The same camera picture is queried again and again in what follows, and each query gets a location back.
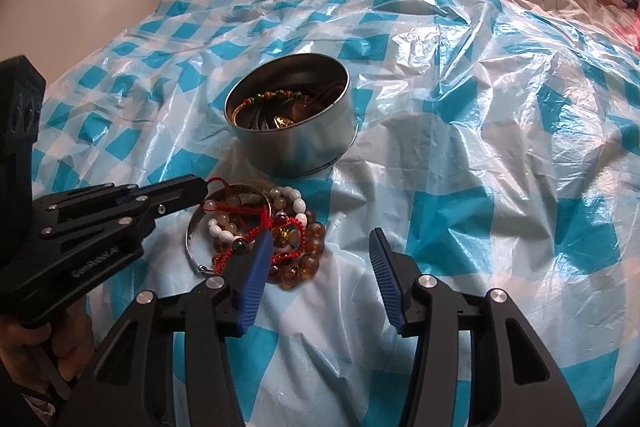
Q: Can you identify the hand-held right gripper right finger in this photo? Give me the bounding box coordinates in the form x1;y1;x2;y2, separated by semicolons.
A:
368;227;588;427

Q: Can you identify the white bead bracelet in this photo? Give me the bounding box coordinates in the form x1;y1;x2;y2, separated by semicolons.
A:
204;186;308;249

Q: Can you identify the silver bangle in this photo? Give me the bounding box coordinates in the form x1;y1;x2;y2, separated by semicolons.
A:
186;184;274;276

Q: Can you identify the grey agate bead bracelet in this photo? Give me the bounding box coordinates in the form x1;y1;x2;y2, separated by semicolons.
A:
205;191;273;234

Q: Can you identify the round metal tin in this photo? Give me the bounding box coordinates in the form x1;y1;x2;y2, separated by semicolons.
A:
223;54;358;179

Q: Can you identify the person's left hand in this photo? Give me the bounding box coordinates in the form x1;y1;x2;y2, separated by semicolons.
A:
0;297;96;404

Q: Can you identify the blue checkered plastic sheet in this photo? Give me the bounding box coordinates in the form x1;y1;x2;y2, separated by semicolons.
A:
37;0;640;427

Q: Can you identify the red cord bracelet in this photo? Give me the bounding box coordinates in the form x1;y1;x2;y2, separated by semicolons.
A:
200;177;308;269

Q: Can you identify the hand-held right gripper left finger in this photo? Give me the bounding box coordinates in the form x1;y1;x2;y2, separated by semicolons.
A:
59;229;276;427

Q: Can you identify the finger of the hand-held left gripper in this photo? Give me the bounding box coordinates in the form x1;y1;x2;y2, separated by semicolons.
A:
32;174;210;215
42;199;207;242

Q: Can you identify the pink checkered plastic sheet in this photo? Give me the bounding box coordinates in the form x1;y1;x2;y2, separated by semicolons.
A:
612;0;640;54

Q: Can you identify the multicolour beaded cord bracelet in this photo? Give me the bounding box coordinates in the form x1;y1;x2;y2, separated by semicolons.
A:
231;89;307;122

